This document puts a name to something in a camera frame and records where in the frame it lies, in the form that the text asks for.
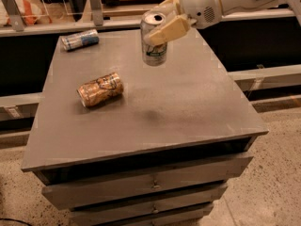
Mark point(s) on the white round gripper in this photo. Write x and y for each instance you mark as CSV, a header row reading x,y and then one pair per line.
x,y
199,4

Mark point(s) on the white green 7up can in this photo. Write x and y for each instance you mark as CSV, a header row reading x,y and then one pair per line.
x,y
152,55

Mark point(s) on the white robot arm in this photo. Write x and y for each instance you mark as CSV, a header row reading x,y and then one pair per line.
x,y
233,6

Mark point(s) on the crushed orange soda can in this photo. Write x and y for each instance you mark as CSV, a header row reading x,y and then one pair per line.
x,y
101,89

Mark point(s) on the blue silver energy drink can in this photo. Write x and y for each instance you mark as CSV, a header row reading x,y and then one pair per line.
x,y
80,39

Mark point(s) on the grey drawer cabinet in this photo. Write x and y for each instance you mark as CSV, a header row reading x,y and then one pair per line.
x,y
186,109

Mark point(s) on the orange white cloth bag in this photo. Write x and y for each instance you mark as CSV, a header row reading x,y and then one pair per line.
x,y
31,13

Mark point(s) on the middle grey drawer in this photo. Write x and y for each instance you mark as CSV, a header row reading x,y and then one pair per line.
x,y
153,205

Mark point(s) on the grey drawer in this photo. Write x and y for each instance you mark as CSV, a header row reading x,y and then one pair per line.
x,y
138,182
169,216
153,205

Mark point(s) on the bottom grey drawer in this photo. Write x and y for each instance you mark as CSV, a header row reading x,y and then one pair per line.
x,y
169,216

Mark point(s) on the top grey drawer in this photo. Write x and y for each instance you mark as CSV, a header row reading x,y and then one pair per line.
x,y
138,182

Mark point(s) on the metal railing post middle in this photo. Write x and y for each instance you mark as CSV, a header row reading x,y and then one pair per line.
x,y
97,12

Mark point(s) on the metal railing post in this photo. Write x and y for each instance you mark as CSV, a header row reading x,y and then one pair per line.
x,y
14,15
97,12

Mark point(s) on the metal railing post left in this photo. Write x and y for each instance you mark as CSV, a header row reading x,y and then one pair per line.
x,y
14,15

